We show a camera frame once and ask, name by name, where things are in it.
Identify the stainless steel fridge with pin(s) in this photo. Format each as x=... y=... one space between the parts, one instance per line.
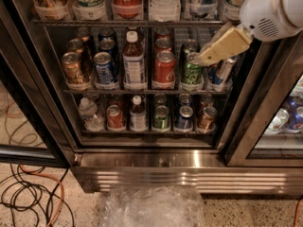
x=246 y=151

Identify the red coke can middle front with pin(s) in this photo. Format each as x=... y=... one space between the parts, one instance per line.
x=163 y=70

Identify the gold can bottom shelf front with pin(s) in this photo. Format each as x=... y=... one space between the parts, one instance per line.
x=207 y=118

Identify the green can middle shelf front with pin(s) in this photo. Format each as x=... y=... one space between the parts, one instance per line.
x=191 y=71

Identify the silver blue slim can front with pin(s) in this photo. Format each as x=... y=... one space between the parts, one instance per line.
x=223 y=72

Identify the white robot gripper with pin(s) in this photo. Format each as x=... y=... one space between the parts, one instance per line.
x=264 y=13

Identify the clear plastic bag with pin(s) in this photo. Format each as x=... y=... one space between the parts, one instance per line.
x=164 y=206

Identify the brown tea bottle bottom shelf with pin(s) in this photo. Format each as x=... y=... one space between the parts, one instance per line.
x=138 y=114

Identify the green can bottom shelf front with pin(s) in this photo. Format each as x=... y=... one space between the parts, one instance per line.
x=161 y=117

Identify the blue can bottom shelf front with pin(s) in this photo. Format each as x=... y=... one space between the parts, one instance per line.
x=184 y=118

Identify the clear water bottle top shelf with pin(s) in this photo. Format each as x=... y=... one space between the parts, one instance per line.
x=164 y=10

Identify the brown iced tea bottle middle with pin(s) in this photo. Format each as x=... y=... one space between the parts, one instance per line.
x=133 y=59

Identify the red can bottom shelf front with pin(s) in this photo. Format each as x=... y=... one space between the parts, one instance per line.
x=115 y=117

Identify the blue pepsi can middle front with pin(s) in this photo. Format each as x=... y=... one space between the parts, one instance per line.
x=104 y=68

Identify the blue can right compartment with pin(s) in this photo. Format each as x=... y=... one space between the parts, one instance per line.
x=295 y=120

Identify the clear water bottle shelf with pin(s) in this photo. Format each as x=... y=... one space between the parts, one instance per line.
x=164 y=10
x=93 y=120

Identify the open glass fridge door left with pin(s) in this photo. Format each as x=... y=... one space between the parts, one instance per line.
x=32 y=130

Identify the gold can middle shelf front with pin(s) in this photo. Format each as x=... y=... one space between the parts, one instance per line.
x=71 y=64

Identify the clear water bottle bottom shelf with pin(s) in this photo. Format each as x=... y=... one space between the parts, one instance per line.
x=93 y=120

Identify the green can shelf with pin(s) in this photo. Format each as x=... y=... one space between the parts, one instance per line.
x=191 y=71
x=161 y=117

